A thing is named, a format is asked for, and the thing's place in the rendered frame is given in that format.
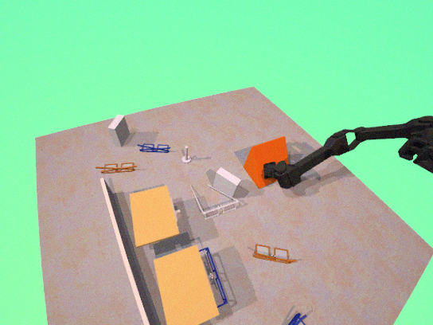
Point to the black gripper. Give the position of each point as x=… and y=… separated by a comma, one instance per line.
x=421, y=147

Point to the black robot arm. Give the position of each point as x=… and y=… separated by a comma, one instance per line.
x=288, y=175

